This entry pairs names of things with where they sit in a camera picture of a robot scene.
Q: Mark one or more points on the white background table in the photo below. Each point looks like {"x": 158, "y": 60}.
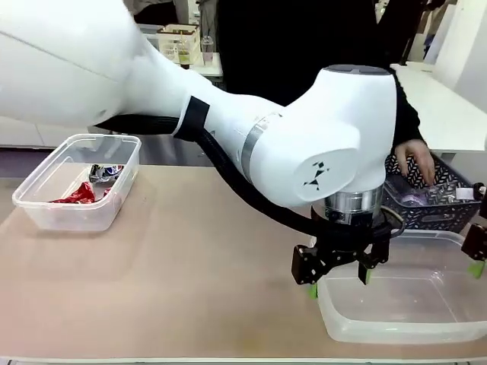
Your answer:
{"x": 211, "y": 70}

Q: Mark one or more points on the white paper scrap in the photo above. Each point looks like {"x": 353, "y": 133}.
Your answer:
{"x": 464, "y": 193}

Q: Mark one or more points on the large clear plastic container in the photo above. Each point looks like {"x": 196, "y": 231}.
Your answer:
{"x": 380, "y": 329}

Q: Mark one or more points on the person's left hand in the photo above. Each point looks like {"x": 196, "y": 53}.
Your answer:
{"x": 416, "y": 154}

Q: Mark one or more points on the crumpled clear plastic waste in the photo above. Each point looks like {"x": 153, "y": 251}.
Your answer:
{"x": 409, "y": 197}

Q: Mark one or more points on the silver blue snack wrapper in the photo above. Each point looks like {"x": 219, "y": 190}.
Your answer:
{"x": 102, "y": 172}

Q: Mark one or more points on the person's black sleeved left forearm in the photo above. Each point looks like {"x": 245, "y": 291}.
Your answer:
{"x": 409, "y": 118}

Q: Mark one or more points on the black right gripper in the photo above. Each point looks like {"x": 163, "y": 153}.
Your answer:
{"x": 483, "y": 205}

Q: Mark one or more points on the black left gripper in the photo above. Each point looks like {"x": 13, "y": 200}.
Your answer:
{"x": 342, "y": 249}

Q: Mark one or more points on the white leaning panel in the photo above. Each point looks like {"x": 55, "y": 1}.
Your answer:
{"x": 460, "y": 30}

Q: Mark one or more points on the clear plastic cup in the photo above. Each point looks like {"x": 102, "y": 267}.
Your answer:
{"x": 208, "y": 49}

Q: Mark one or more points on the person's black clothed torso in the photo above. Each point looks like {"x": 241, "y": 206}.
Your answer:
{"x": 285, "y": 45}

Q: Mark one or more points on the small clear plastic container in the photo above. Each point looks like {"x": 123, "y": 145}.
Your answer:
{"x": 127, "y": 159}

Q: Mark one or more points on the crumpled red wrapper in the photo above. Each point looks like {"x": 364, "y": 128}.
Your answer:
{"x": 81, "y": 194}

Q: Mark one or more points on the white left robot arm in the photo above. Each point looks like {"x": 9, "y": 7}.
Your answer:
{"x": 76, "y": 57}

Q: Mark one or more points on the white side table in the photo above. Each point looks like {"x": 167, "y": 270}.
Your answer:
{"x": 449, "y": 114}

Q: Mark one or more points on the dark patterned basket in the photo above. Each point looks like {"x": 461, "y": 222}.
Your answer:
{"x": 430, "y": 217}

